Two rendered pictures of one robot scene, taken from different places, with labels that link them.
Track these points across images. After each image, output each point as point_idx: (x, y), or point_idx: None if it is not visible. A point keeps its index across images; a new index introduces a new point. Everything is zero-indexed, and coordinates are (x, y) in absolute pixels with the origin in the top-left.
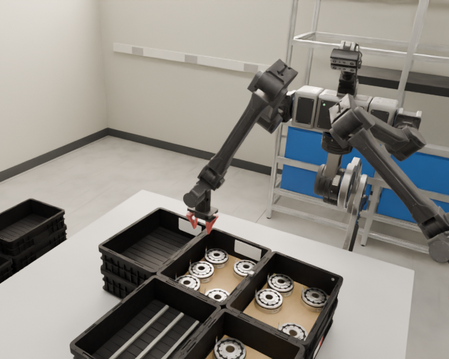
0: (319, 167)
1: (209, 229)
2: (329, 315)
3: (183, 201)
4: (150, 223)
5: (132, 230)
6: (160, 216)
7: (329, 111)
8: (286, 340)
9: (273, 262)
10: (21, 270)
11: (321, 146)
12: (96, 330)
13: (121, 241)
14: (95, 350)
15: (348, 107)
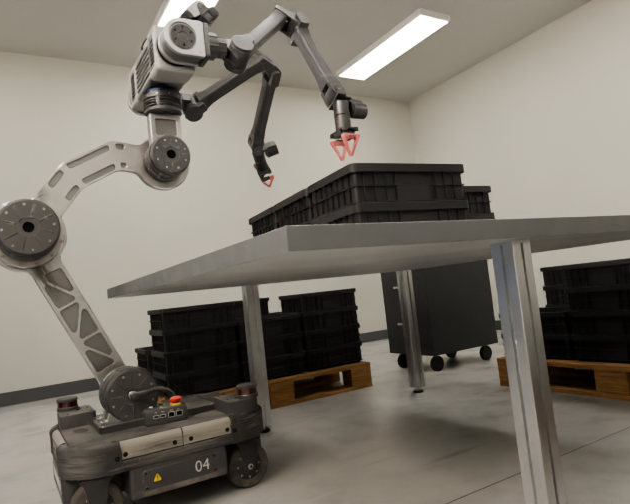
0: (173, 136)
1: (341, 156)
2: None
3: (217, 250)
4: (377, 180)
5: (410, 173)
6: (355, 180)
7: (266, 60)
8: None
9: (277, 218)
10: (620, 215)
11: (176, 107)
12: (470, 192)
13: (431, 179)
14: (475, 211)
15: (272, 60)
